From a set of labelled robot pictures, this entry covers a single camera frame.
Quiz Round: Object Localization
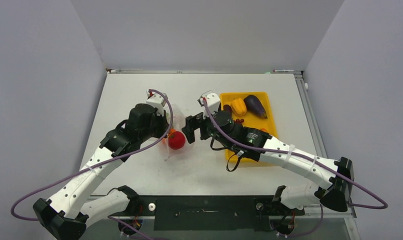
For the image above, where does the yellow bell pepper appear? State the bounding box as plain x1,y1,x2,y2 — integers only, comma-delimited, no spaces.
230,98,247,116

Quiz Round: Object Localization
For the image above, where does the red tomato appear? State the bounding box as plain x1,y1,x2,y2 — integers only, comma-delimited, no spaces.
168,131,186,150

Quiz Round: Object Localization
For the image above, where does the yellow plastic tray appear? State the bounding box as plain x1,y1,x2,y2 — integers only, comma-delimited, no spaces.
219,91,278,168

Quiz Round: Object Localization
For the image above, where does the dark purple eggplant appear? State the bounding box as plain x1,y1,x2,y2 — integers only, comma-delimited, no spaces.
243,94,268,119

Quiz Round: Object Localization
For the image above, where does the green cabbage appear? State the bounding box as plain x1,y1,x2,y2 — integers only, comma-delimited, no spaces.
165,112,174,125

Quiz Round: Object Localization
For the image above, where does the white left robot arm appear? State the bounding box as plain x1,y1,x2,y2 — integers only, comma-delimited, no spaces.
33,103,169,240

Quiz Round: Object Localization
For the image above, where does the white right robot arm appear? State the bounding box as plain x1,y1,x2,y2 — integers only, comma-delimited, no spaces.
182,110,353,214

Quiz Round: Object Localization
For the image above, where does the slim purple white eggplant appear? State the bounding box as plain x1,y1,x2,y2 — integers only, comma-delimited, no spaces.
223,104,233,115

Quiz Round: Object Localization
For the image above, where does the red grape bunch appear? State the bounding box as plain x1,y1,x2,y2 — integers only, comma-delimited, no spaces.
234,118,245,124

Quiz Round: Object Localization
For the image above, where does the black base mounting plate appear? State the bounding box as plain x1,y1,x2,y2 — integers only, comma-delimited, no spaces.
123,195,305,232

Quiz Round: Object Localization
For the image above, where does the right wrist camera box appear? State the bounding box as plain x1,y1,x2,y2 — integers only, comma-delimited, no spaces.
198,90,221,116

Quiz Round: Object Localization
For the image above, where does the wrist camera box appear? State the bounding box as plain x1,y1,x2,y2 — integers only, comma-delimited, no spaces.
198,90,221,116
145,89,168,116

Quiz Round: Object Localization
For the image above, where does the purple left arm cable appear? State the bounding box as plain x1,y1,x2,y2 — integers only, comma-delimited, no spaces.
10,88,175,240

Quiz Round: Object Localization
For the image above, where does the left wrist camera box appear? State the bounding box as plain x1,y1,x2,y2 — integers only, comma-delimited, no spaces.
145,89,168,116

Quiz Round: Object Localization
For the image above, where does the aluminium frame rail back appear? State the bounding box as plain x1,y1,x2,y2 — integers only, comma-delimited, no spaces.
106,68,304,75

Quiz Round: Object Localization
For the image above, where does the aluminium frame rail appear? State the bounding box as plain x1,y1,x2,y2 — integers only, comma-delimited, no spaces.
106,68,304,75
293,70,357,220

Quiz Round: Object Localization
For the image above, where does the aluminium frame rail right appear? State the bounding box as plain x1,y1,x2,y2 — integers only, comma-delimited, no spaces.
293,70,357,220

